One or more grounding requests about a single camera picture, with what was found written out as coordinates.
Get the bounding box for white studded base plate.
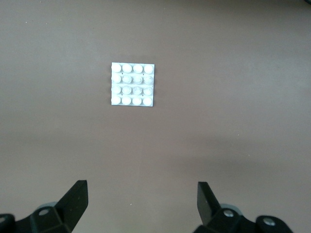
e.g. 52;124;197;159
110;62;156;107

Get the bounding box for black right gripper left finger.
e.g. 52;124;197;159
0;180;88;233

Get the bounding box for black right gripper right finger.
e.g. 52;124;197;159
193;182;292;233

